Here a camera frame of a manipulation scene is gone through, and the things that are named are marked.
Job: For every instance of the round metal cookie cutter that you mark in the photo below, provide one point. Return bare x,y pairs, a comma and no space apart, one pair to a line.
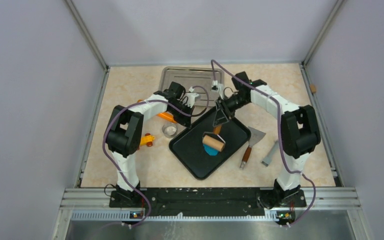
170,130

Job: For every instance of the metal scraper wooden handle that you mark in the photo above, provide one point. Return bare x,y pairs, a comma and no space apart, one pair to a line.
256,136

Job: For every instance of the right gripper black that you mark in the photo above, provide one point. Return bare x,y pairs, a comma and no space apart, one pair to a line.
221,117

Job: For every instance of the wooden rolling pin roller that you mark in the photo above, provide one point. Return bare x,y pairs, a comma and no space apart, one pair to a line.
213,139

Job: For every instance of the yellow toy car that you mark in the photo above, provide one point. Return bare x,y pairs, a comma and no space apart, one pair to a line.
147,140

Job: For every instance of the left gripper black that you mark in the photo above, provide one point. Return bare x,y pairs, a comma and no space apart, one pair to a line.
185,121

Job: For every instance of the silver metal tray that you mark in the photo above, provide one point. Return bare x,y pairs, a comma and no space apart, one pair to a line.
189,77

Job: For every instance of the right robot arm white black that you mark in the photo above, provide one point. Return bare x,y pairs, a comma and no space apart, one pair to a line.
297,126

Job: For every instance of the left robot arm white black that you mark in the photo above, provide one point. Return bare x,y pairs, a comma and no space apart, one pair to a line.
123,134

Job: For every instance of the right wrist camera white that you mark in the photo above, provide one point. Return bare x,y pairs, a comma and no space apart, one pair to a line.
218,88

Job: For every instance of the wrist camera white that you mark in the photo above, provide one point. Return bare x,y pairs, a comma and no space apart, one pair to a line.
192,97
218,88

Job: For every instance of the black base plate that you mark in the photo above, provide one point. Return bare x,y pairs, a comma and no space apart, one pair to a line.
206,202

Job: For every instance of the black baking tray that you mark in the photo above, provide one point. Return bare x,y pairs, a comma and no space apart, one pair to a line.
188,148

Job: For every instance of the small wooden cork piece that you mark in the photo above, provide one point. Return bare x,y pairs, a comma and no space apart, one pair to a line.
313,88

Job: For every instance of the blue dough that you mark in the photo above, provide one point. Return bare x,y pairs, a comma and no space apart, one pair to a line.
210,150

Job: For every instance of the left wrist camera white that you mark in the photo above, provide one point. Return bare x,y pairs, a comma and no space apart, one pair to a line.
192,97

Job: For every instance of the grey dumbbell-shaped tool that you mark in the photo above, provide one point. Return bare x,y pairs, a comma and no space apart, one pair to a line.
269,156

